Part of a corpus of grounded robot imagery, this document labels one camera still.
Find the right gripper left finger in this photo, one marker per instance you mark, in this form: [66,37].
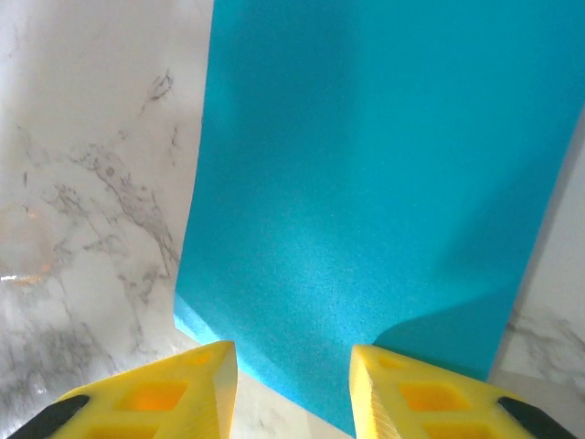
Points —
[155,402]

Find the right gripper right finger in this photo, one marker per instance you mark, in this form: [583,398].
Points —
[434,407]

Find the blue cloth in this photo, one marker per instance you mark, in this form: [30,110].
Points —
[365,183]

